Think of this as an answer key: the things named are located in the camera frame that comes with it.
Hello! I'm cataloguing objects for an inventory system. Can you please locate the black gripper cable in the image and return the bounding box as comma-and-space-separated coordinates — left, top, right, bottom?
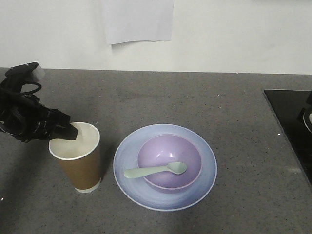
17, 82, 42, 96

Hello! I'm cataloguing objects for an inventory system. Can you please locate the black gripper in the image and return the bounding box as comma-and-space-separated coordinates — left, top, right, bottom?
0, 62, 78, 142

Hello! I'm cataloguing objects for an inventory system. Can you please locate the pale green plastic spoon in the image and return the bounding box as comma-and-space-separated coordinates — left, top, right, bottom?
124, 162, 187, 179

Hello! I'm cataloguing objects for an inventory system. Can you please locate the light blue plastic plate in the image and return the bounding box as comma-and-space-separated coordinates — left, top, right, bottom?
113, 124, 217, 212

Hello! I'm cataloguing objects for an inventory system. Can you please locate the brown paper cup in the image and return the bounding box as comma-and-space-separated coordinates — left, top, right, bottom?
48, 122, 102, 193

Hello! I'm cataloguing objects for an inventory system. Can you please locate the purple plastic bowl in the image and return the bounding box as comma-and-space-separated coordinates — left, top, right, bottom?
137, 135, 202, 194

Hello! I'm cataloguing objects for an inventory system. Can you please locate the black gas stove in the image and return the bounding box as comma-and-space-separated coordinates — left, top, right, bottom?
264, 89, 312, 182

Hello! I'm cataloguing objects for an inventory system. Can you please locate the white paper on wall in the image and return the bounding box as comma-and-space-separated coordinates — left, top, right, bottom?
103, 0, 174, 44

